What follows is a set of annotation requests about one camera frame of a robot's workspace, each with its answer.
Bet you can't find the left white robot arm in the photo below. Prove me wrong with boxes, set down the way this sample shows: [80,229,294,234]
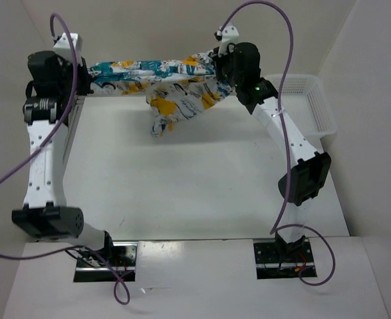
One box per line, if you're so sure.
[11,51,116,266]

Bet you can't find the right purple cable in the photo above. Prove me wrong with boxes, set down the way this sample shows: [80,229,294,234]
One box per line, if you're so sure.
[219,0,336,286]

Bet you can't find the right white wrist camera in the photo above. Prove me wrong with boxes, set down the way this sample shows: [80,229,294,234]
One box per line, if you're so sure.
[213,22,239,43]

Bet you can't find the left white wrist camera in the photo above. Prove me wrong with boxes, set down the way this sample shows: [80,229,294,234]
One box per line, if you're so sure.
[53,33,83,64]

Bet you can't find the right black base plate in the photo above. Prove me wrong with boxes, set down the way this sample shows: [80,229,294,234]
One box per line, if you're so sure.
[253,239,317,280]

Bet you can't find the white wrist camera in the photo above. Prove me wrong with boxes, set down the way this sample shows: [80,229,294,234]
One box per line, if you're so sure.
[213,22,239,43]
[53,33,83,64]

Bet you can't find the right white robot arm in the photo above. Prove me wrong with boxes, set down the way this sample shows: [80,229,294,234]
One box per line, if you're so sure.
[210,43,331,261]

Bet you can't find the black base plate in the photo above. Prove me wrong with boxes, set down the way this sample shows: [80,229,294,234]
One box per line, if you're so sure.
[253,239,317,280]
[70,242,138,283]

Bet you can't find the white plastic mesh basket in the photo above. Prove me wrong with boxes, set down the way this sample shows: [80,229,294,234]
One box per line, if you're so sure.
[282,74,337,138]

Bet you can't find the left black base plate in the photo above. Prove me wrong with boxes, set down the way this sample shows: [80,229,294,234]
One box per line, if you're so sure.
[70,242,138,283]

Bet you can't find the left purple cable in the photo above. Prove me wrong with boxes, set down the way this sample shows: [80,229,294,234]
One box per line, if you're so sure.
[0,13,132,306]

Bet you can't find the aluminium table edge rail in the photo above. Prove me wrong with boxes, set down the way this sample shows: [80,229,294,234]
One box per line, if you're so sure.
[35,94,86,242]

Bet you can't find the colourful printed shorts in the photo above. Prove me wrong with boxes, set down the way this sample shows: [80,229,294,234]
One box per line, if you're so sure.
[88,51,233,137]

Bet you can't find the purple cable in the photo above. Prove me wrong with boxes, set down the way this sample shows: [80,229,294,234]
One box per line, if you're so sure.
[0,13,132,306]
[219,0,336,286]

